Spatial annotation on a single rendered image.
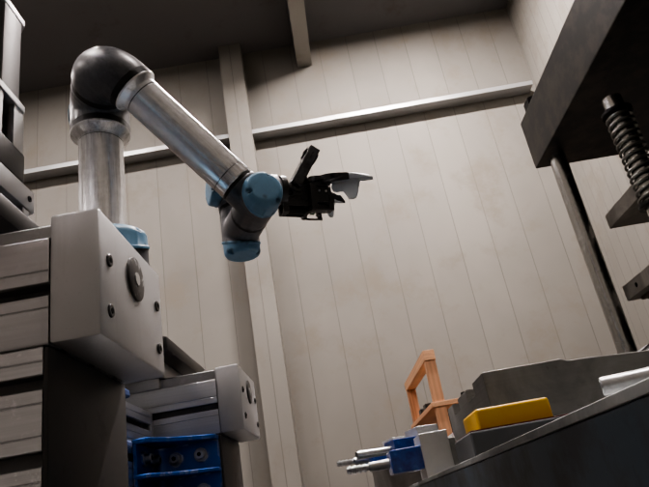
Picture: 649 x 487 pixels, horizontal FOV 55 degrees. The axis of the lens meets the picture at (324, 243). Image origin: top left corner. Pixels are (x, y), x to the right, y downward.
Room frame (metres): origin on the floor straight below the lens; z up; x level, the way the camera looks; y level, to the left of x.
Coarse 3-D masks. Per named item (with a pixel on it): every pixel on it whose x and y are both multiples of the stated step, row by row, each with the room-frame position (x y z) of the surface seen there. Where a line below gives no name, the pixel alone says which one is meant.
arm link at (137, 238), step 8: (120, 224) 0.89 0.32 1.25; (120, 232) 0.88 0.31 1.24; (128, 232) 0.89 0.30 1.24; (136, 232) 0.90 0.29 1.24; (144, 232) 0.93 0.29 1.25; (128, 240) 0.89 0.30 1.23; (136, 240) 0.90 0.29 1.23; (144, 240) 0.92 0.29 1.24; (136, 248) 0.90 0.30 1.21; (144, 248) 0.92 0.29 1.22; (144, 256) 0.92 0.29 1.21
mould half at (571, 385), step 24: (552, 360) 0.68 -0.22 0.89; (576, 360) 0.68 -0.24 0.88; (600, 360) 0.68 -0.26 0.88; (624, 360) 0.68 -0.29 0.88; (648, 360) 0.68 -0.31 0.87; (480, 384) 0.69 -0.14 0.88; (504, 384) 0.67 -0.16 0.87; (528, 384) 0.68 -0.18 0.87; (552, 384) 0.68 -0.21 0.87; (576, 384) 0.68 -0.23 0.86; (480, 408) 0.72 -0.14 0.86; (552, 408) 0.68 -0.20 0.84; (576, 408) 0.68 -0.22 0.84; (456, 432) 0.91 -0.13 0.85
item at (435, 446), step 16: (432, 432) 0.83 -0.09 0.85; (400, 448) 0.83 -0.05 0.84; (416, 448) 0.83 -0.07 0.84; (432, 448) 0.83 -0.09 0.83; (448, 448) 0.83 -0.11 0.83; (368, 464) 0.84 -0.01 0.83; (384, 464) 0.84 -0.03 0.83; (400, 464) 0.83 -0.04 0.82; (416, 464) 0.83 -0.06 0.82; (432, 464) 0.82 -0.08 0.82; (448, 464) 0.83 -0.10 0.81
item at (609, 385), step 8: (640, 368) 0.42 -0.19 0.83; (648, 368) 0.42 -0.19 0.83; (608, 376) 0.43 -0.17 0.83; (616, 376) 0.42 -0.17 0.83; (624, 376) 0.42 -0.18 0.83; (632, 376) 0.42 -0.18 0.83; (640, 376) 0.42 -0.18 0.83; (648, 376) 0.42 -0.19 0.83; (600, 384) 0.43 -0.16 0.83; (608, 384) 0.42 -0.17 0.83; (616, 384) 0.42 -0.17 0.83; (624, 384) 0.42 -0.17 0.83; (632, 384) 0.42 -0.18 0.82; (608, 392) 0.43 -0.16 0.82
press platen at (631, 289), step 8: (640, 272) 1.83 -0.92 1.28; (648, 272) 1.79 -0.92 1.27; (632, 280) 1.90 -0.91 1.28; (640, 280) 1.85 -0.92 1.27; (648, 280) 1.81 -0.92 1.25; (624, 288) 1.96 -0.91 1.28; (632, 288) 1.91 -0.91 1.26; (640, 288) 1.86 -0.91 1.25; (648, 288) 1.85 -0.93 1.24; (632, 296) 1.93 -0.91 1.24; (640, 296) 1.93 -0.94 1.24
